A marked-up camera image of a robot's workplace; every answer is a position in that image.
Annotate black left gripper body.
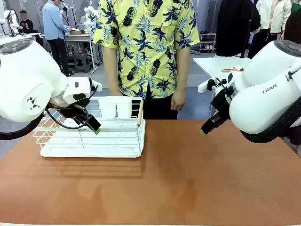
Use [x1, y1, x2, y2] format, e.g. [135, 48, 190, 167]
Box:
[60, 98, 94, 126]

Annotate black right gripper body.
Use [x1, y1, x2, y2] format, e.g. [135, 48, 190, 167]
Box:
[211, 88, 234, 120]

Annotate white wire dish rack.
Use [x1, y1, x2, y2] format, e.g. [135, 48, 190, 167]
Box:
[32, 96, 147, 159]

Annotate white plastic cutlery cup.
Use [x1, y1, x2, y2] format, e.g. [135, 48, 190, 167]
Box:
[98, 96, 117, 119]
[115, 96, 133, 119]

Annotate person's left forearm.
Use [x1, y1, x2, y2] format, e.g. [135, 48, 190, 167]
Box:
[174, 46, 191, 95]

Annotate person's right forearm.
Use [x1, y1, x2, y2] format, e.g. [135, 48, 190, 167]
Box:
[102, 45, 124, 97]

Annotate person's left hand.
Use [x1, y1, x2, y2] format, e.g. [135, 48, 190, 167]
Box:
[170, 90, 187, 112]

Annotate white side table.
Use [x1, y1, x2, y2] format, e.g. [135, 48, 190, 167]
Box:
[193, 57, 252, 118]

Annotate grey step stool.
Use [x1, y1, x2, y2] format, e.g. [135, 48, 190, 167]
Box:
[67, 52, 91, 73]

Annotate person's black trousers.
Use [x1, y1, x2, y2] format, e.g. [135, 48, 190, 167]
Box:
[131, 86, 179, 120]

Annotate white shoe rack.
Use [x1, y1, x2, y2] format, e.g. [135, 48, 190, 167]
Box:
[199, 32, 217, 53]

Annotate white background work desk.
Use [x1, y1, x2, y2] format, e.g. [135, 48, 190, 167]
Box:
[63, 32, 99, 72]

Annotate hanging black garment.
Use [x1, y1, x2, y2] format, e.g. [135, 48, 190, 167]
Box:
[215, 0, 261, 57]

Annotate black stand pole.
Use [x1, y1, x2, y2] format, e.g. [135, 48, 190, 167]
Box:
[239, 0, 257, 58]

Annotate man in blue shirt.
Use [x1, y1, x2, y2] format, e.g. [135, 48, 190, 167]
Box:
[42, 0, 74, 77]

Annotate yellow pineapple print shirt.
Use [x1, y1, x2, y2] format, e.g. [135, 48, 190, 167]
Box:
[93, 0, 201, 100]

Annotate seated person in black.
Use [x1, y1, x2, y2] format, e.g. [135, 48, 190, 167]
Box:
[17, 10, 44, 46]

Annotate figure in white jacket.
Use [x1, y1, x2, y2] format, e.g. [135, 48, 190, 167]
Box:
[247, 0, 293, 59]

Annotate figure in dark dress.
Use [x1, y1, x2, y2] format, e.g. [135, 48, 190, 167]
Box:
[283, 8, 301, 46]

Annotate left gripper thin black cable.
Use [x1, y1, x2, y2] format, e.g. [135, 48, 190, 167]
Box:
[45, 83, 99, 130]

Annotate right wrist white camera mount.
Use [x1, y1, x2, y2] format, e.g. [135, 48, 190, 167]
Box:
[198, 76, 236, 94]

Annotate right arm black cable sleeve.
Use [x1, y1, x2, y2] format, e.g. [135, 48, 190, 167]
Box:
[239, 96, 301, 144]

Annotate arm black cable sleeve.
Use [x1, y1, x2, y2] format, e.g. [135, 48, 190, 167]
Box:
[0, 112, 46, 141]
[239, 96, 301, 144]

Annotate left arm black cable sleeve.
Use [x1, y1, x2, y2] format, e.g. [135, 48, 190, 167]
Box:
[0, 112, 46, 141]

